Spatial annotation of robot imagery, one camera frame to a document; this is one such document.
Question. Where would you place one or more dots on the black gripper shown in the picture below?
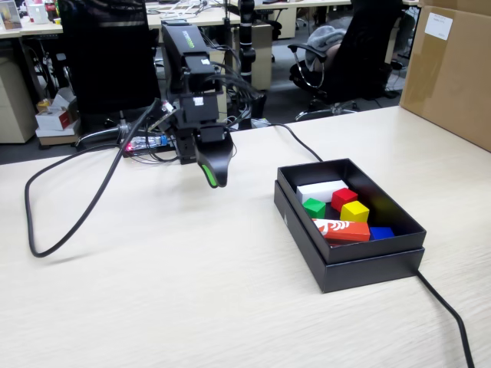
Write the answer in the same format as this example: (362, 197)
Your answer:
(211, 133)

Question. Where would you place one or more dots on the large cardboard box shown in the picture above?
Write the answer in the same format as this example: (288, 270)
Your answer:
(452, 84)

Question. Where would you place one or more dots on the yellow wooden cube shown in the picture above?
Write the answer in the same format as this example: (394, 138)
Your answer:
(354, 211)

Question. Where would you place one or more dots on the black open box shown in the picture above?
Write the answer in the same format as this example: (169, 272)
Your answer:
(368, 274)

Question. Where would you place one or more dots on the black chrome-armed office chair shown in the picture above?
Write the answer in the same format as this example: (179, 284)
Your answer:
(364, 57)

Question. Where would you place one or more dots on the orange printed block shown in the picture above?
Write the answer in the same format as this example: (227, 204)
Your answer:
(347, 232)

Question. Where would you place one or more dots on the wide beige cabinet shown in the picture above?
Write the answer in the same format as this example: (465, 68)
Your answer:
(15, 103)

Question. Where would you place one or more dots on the white and red carton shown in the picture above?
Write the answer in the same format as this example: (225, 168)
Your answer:
(55, 117)

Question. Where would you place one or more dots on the controller circuit board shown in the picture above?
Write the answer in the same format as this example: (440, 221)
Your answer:
(149, 142)

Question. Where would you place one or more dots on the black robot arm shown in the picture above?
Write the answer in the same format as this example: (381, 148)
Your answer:
(184, 50)

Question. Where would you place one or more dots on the tall beige cabinet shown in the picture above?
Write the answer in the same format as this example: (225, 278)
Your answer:
(264, 53)

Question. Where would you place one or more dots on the white laptop stand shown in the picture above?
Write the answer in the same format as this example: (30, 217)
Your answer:
(180, 10)

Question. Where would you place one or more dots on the black box tray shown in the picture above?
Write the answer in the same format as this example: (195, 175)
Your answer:
(387, 191)

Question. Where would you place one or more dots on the black mesh office chair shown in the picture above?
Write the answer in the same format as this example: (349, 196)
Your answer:
(107, 57)

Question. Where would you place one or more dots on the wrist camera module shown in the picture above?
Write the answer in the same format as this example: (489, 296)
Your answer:
(165, 115)

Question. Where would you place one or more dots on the grey cloth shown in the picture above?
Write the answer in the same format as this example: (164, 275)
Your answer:
(326, 42)

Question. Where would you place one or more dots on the red wooden cube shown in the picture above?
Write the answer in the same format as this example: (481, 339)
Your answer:
(343, 198)

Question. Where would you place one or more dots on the cola bottle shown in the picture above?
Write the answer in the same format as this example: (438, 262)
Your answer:
(51, 10)

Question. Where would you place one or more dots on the black pole with white rings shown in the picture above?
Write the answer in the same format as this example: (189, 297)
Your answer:
(246, 38)

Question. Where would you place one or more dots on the photo frame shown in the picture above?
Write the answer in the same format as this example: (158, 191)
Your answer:
(10, 15)

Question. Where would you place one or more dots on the green wooden cube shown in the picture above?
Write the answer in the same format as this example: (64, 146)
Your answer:
(314, 209)

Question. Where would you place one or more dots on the blue block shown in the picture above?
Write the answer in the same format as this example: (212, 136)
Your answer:
(381, 233)

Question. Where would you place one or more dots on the white rectangular block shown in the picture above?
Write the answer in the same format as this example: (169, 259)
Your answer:
(316, 191)

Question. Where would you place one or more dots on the white red container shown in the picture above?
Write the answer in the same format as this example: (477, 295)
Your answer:
(37, 13)

